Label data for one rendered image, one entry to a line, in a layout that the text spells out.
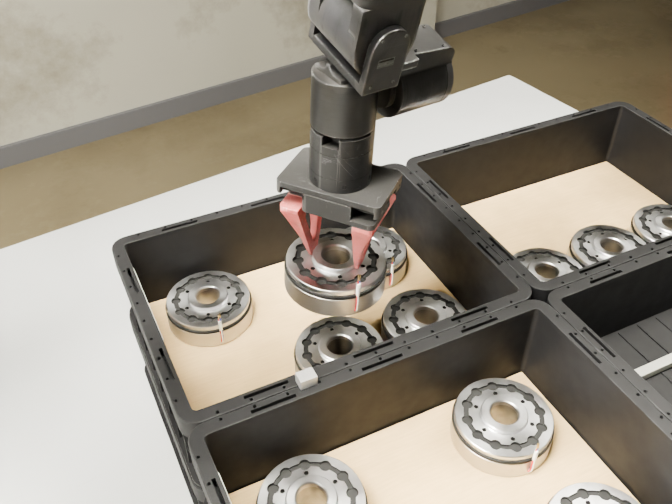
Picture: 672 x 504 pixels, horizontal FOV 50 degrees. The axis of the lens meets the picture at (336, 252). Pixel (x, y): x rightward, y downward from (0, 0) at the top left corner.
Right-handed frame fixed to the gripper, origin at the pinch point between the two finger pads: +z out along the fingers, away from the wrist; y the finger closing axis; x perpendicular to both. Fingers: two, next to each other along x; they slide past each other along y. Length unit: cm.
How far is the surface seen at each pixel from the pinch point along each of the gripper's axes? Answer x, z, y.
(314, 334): -1.6, 14.7, 2.7
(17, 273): -9, 33, 58
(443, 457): 6.6, 16.9, -15.5
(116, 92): -150, 88, 151
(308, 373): 10.6, 6.3, -1.9
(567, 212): -41.2, 16.1, -20.5
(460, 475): 8.0, 16.8, -17.7
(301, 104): -197, 102, 94
